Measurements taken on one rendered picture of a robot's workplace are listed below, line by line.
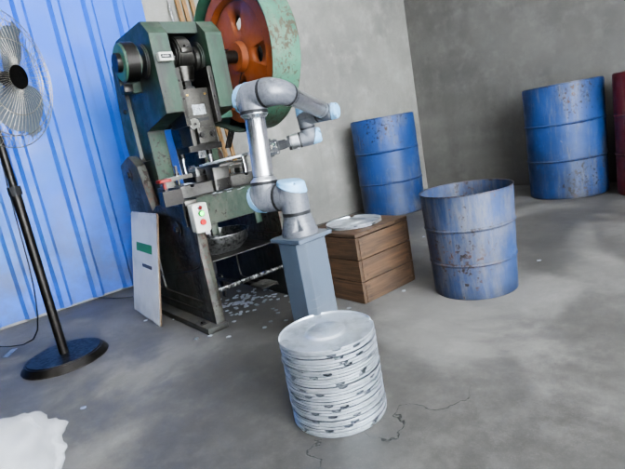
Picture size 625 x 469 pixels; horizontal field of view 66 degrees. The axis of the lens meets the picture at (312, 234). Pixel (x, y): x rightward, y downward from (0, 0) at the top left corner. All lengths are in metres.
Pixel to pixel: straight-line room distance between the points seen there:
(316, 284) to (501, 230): 0.84
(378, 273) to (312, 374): 1.12
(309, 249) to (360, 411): 0.72
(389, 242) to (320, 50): 2.76
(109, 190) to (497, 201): 2.57
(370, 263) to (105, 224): 2.01
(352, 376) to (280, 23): 1.78
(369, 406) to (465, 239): 0.98
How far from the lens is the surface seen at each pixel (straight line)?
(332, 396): 1.41
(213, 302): 2.41
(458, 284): 2.27
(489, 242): 2.21
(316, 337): 1.44
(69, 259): 3.62
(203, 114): 2.62
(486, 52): 5.23
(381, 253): 2.41
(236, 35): 2.92
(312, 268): 1.95
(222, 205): 2.45
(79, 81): 3.70
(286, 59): 2.58
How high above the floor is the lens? 0.84
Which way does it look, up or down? 12 degrees down
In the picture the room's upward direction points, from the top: 10 degrees counter-clockwise
